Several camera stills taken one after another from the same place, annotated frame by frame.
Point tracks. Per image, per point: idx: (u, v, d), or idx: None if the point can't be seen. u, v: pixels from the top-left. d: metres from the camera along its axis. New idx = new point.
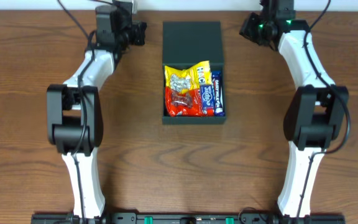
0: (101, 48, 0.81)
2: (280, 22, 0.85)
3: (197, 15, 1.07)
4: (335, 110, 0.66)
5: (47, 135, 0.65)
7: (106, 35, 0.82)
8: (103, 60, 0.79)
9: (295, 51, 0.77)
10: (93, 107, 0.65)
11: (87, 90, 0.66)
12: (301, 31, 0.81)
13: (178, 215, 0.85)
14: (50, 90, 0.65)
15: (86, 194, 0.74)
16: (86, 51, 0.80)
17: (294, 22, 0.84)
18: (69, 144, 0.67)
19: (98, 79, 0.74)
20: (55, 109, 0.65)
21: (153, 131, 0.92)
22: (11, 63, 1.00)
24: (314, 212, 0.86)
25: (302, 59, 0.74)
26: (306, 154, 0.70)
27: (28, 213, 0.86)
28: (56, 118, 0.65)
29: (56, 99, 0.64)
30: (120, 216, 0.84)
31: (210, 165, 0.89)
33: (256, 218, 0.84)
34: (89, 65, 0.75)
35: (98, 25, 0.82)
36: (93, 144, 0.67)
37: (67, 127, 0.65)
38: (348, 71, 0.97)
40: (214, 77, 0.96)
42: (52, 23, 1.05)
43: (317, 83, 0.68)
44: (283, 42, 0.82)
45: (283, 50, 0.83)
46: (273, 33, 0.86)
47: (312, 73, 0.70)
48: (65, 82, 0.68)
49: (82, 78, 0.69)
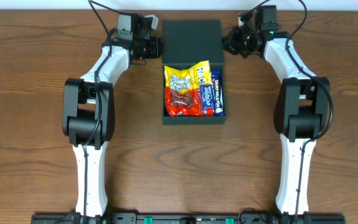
0: (119, 45, 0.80)
2: (264, 32, 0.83)
3: (197, 14, 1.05)
4: (320, 99, 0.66)
5: (62, 126, 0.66)
7: (125, 33, 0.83)
8: (120, 55, 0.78)
9: (278, 53, 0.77)
10: (108, 103, 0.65)
11: (104, 86, 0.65)
12: (283, 38, 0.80)
13: (178, 215, 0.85)
14: (68, 84, 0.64)
15: (90, 190, 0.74)
16: (103, 46, 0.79)
17: (276, 32, 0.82)
18: (81, 136, 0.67)
19: (113, 76, 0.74)
20: (71, 104, 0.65)
21: (153, 131, 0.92)
22: (11, 63, 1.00)
24: (314, 213, 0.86)
25: (285, 58, 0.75)
26: (298, 145, 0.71)
27: (29, 213, 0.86)
28: (71, 112, 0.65)
29: (73, 94, 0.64)
30: (120, 216, 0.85)
31: (210, 165, 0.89)
33: (256, 218, 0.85)
34: (105, 61, 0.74)
35: (120, 24, 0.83)
36: (105, 138, 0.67)
37: (81, 120, 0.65)
38: (348, 71, 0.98)
40: (214, 76, 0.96)
42: (51, 22, 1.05)
43: (301, 76, 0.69)
44: (267, 50, 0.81)
45: (268, 56, 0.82)
46: (258, 45, 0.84)
47: (294, 68, 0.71)
48: (82, 77, 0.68)
49: (99, 73, 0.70)
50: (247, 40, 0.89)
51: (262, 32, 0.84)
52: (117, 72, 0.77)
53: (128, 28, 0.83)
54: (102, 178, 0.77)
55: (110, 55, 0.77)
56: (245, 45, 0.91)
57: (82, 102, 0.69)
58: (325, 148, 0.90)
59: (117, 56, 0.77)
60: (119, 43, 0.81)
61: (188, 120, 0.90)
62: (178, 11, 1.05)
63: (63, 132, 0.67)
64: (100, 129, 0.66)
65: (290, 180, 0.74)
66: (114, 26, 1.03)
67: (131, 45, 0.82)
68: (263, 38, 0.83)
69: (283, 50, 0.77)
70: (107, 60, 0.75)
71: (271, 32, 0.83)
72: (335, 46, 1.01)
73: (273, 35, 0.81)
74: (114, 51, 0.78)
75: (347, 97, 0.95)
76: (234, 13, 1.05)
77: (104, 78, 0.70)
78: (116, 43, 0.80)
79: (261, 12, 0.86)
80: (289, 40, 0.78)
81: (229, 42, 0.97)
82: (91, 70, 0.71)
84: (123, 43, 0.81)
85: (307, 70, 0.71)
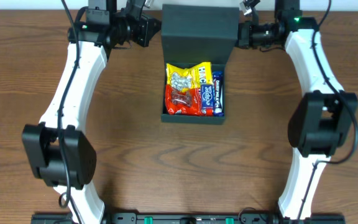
0: (88, 37, 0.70)
2: (288, 17, 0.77)
3: None
4: (343, 119, 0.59)
5: (33, 173, 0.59)
7: (99, 13, 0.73)
8: (89, 68, 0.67)
9: (302, 53, 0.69)
10: (78, 153, 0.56)
11: (69, 135, 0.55)
12: (309, 29, 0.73)
13: (178, 215, 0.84)
14: (25, 136, 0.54)
15: (80, 210, 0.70)
16: (71, 40, 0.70)
17: (302, 19, 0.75)
18: (56, 180, 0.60)
19: (83, 102, 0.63)
20: (35, 155, 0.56)
21: (154, 131, 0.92)
22: (11, 63, 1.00)
24: (315, 212, 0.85)
25: (310, 61, 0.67)
26: (310, 162, 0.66)
27: (28, 213, 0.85)
28: (37, 161, 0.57)
29: (35, 147, 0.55)
30: (120, 216, 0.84)
31: (210, 165, 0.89)
33: (256, 218, 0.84)
34: (72, 80, 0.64)
35: (91, 2, 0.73)
36: (82, 182, 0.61)
37: (50, 168, 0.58)
38: (347, 71, 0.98)
40: (215, 77, 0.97)
42: (52, 23, 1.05)
43: (325, 88, 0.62)
44: (289, 41, 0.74)
45: (289, 48, 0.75)
46: (279, 31, 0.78)
47: (321, 76, 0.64)
48: (42, 118, 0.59)
49: (63, 109, 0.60)
50: (266, 33, 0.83)
51: (286, 17, 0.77)
52: (91, 86, 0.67)
53: (102, 6, 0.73)
54: (93, 189, 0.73)
55: (77, 68, 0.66)
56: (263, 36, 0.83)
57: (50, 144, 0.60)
58: None
59: (87, 70, 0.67)
60: (85, 50, 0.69)
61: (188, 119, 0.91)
62: None
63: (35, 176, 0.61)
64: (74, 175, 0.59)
65: (297, 191, 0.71)
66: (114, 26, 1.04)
67: (104, 30, 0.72)
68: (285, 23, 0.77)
69: (309, 47, 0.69)
70: (75, 78, 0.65)
71: (298, 18, 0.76)
72: (334, 46, 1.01)
73: (296, 22, 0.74)
74: (82, 64, 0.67)
75: None
76: None
77: (71, 114, 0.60)
78: (81, 48, 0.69)
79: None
80: (315, 32, 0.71)
81: (240, 39, 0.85)
82: (54, 101, 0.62)
84: (96, 27, 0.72)
85: (333, 84, 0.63)
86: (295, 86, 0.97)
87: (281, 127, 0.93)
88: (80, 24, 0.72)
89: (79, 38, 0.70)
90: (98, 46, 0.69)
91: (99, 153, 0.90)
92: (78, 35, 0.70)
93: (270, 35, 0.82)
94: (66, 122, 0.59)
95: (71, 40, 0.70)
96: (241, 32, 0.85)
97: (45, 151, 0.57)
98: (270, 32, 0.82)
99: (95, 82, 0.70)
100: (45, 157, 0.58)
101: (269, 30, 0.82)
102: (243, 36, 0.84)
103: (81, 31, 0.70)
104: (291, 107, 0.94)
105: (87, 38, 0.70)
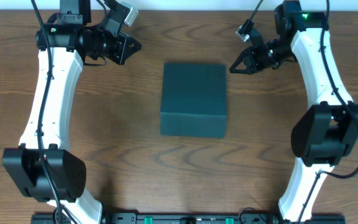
0: (60, 41, 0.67)
2: (293, 16, 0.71)
3: (196, 15, 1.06)
4: (348, 130, 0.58)
5: (22, 191, 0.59)
7: (71, 17, 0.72)
8: (67, 76, 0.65)
9: (309, 56, 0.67)
10: (64, 170, 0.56)
11: (52, 155, 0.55)
12: (318, 27, 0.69)
13: (178, 215, 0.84)
14: (7, 160, 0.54)
15: (78, 215, 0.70)
16: (38, 45, 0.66)
17: (311, 15, 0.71)
18: (46, 196, 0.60)
19: (63, 114, 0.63)
20: (20, 177, 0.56)
21: (153, 131, 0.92)
22: (12, 63, 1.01)
24: (315, 212, 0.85)
25: (317, 66, 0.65)
26: (313, 170, 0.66)
27: (28, 213, 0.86)
28: (24, 183, 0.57)
29: (19, 169, 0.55)
30: (120, 216, 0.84)
31: (210, 165, 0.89)
33: (256, 218, 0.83)
34: (47, 92, 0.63)
35: (61, 7, 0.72)
36: (73, 196, 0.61)
37: (38, 186, 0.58)
38: (347, 71, 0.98)
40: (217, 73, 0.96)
42: None
43: (333, 100, 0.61)
44: (296, 42, 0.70)
45: (296, 49, 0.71)
46: (286, 28, 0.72)
47: (329, 86, 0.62)
48: (22, 139, 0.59)
49: (41, 127, 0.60)
50: (271, 52, 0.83)
51: (293, 15, 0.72)
52: (68, 95, 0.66)
53: (74, 10, 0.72)
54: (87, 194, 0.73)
55: (51, 78, 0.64)
56: (269, 56, 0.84)
57: None
58: None
59: (61, 78, 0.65)
60: (58, 55, 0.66)
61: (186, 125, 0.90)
62: (178, 12, 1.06)
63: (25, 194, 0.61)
64: (63, 190, 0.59)
65: (298, 196, 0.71)
66: None
67: (76, 31, 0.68)
68: (293, 21, 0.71)
69: (317, 51, 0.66)
70: (51, 91, 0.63)
71: (306, 15, 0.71)
72: (334, 46, 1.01)
73: (304, 20, 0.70)
74: (56, 73, 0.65)
75: None
76: (233, 13, 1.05)
77: (50, 132, 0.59)
78: (53, 54, 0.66)
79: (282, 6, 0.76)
80: (324, 31, 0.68)
81: (247, 68, 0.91)
82: (31, 119, 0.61)
84: (69, 26, 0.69)
85: (342, 93, 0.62)
86: (295, 86, 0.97)
87: (281, 127, 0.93)
88: (49, 27, 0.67)
89: (50, 42, 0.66)
90: (71, 51, 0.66)
91: (99, 153, 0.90)
92: (48, 39, 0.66)
93: (275, 55, 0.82)
94: (46, 142, 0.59)
95: (41, 46, 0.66)
96: (245, 61, 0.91)
97: (32, 172, 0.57)
98: (273, 50, 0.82)
99: (74, 88, 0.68)
100: (32, 177, 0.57)
101: (272, 47, 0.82)
102: (247, 64, 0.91)
103: (51, 34, 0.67)
104: (291, 107, 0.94)
105: (58, 42, 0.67)
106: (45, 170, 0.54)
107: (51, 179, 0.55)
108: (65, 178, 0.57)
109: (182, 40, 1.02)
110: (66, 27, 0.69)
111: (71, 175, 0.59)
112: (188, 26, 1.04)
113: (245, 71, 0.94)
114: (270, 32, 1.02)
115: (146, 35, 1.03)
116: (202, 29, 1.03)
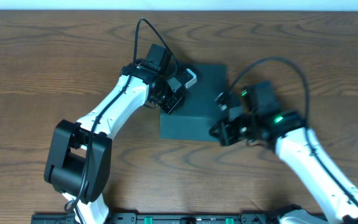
0: (140, 76, 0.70)
2: (268, 122, 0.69)
3: (197, 15, 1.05)
4: None
5: (45, 173, 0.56)
7: (151, 66, 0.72)
8: (134, 98, 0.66)
9: (304, 164, 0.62)
10: (101, 162, 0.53)
11: (98, 140, 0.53)
12: (299, 127, 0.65)
13: (179, 215, 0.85)
14: (58, 128, 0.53)
15: (84, 216, 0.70)
16: (121, 75, 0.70)
17: (285, 117, 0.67)
18: (66, 188, 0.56)
19: (119, 123, 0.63)
20: (58, 153, 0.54)
21: (153, 131, 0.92)
22: (12, 63, 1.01)
24: (314, 213, 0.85)
25: (317, 177, 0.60)
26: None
27: (28, 213, 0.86)
28: (56, 158, 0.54)
29: (63, 142, 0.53)
30: (120, 216, 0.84)
31: (210, 165, 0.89)
33: (256, 218, 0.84)
34: (115, 101, 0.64)
35: (148, 55, 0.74)
36: (88, 200, 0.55)
37: (66, 172, 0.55)
38: (347, 71, 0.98)
40: (219, 71, 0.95)
42: (52, 23, 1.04)
43: (354, 210, 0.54)
44: (281, 149, 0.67)
45: (289, 157, 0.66)
46: (263, 136, 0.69)
47: (341, 196, 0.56)
48: (80, 120, 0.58)
49: (102, 119, 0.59)
50: (244, 129, 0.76)
51: (270, 120, 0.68)
52: (127, 114, 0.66)
53: (156, 61, 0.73)
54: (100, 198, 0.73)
55: (123, 93, 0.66)
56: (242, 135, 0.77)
57: (74, 147, 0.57)
58: (325, 148, 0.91)
59: (132, 97, 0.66)
60: (135, 79, 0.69)
61: (186, 130, 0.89)
62: (178, 11, 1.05)
63: (45, 178, 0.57)
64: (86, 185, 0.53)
65: None
66: (101, 27, 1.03)
67: (155, 75, 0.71)
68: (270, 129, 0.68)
69: (309, 154, 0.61)
70: (119, 99, 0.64)
71: (279, 117, 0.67)
72: (334, 46, 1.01)
73: (279, 124, 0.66)
74: (128, 91, 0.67)
75: (347, 97, 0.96)
76: (234, 13, 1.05)
77: (107, 124, 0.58)
78: (132, 78, 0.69)
79: (258, 106, 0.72)
80: (304, 130, 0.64)
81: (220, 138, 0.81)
82: (95, 110, 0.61)
84: (146, 71, 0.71)
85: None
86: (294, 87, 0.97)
87: None
88: (135, 63, 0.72)
89: (133, 72, 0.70)
90: (146, 84, 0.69)
91: None
92: (132, 70, 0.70)
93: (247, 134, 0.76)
94: (99, 129, 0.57)
95: (125, 72, 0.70)
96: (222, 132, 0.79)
97: (67, 153, 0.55)
98: (247, 127, 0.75)
99: (131, 112, 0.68)
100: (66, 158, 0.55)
101: (245, 125, 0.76)
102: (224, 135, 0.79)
103: (136, 69, 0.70)
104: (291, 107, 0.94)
105: (139, 76, 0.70)
106: (87, 152, 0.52)
107: (87, 164, 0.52)
108: (97, 171, 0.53)
109: (183, 40, 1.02)
110: (146, 70, 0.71)
111: (102, 172, 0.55)
112: (188, 26, 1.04)
113: (219, 137, 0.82)
114: (270, 32, 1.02)
115: (146, 36, 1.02)
116: (202, 29, 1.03)
